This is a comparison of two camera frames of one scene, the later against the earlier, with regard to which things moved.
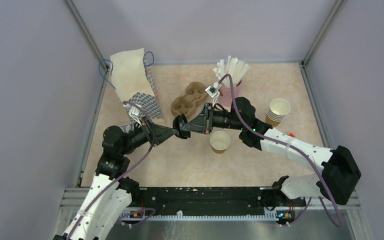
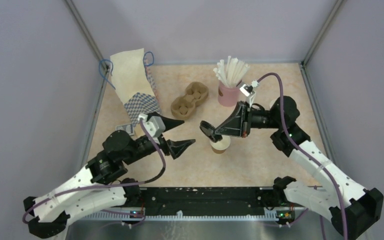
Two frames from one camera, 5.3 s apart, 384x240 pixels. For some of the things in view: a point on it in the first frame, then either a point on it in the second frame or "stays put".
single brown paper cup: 219,141 stays put
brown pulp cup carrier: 194,94 stays put
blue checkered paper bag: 134,82 stays put
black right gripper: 201,123 to 239,123
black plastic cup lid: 178,123 to 208,130
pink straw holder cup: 225,97 stays put
